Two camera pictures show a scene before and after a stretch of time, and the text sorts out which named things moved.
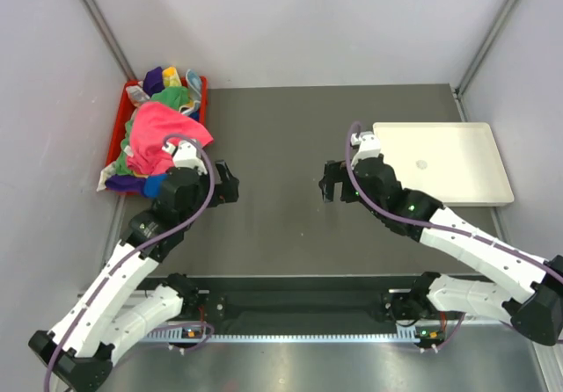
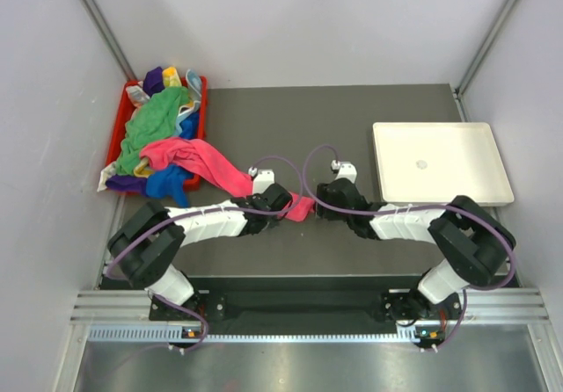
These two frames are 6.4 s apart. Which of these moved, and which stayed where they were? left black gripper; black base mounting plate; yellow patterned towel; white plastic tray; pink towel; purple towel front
Moved: left black gripper; pink towel
Stayed: white plastic tray; yellow patterned towel; purple towel front; black base mounting plate
